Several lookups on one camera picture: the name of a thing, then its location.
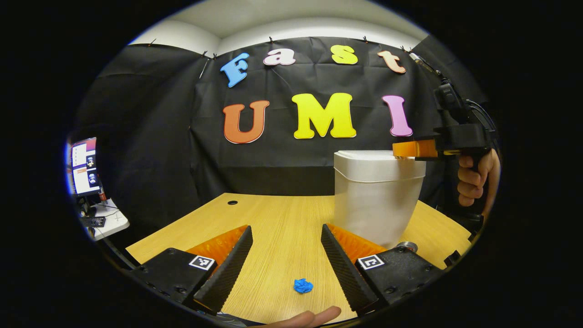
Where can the red pop can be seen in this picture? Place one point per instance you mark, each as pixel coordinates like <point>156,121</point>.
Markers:
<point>406,246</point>

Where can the wooden desktop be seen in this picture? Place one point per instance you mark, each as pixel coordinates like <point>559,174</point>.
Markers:
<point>282,228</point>

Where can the blue paper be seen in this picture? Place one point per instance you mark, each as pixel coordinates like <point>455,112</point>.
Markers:
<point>303,286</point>

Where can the white desktop garbage bin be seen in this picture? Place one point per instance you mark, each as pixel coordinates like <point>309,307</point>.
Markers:
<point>373,200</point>

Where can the computer monitor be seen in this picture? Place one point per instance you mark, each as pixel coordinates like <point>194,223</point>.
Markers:
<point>85,167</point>

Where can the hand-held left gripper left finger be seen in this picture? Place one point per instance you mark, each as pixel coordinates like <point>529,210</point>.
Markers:
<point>230,269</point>

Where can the black backdrop cloth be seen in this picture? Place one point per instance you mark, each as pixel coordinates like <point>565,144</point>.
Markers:
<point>273,164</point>

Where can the white side table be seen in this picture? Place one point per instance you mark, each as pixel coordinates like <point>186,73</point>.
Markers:
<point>111,223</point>

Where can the black keyboard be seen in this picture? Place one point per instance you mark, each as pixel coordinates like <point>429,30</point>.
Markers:
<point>97,222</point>

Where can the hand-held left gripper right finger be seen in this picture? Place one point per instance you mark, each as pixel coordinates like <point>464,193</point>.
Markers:
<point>344,269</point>

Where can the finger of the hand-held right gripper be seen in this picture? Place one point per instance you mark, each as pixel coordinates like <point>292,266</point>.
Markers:
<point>412,148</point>

